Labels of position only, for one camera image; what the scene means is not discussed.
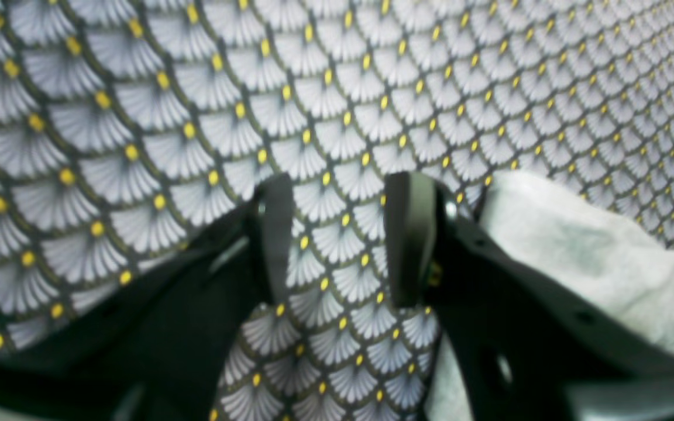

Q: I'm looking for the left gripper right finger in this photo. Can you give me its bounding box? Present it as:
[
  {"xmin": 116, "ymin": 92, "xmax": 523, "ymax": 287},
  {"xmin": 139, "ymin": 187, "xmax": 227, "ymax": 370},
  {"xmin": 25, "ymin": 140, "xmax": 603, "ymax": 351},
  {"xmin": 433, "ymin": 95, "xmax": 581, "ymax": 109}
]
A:
[{"xmin": 383, "ymin": 171, "xmax": 674, "ymax": 420}]

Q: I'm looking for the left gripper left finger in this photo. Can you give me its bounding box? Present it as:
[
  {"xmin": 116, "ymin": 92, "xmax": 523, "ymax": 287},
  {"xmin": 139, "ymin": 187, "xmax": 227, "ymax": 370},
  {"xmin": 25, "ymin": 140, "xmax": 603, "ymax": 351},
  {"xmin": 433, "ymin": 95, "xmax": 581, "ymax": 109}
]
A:
[{"xmin": 0, "ymin": 174, "xmax": 295, "ymax": 420}]

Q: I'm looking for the fan-patterned grey tablecloth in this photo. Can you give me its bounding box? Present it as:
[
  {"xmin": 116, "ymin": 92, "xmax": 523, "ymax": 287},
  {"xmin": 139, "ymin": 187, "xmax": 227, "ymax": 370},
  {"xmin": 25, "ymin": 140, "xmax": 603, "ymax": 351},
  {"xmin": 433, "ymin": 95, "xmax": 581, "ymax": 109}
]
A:
[{"xmin": 0, "ymin": 1, "xmax": 674, "ymax": 420}]

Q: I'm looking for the light grey T-shirt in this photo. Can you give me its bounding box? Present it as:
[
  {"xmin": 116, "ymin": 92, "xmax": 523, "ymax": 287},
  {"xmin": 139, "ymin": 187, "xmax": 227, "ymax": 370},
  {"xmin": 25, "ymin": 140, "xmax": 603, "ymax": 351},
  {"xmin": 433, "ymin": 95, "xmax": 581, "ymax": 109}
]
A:
[{"xmin": 425, "ymin": 170, "xmax": 674, "ymax": 421}]

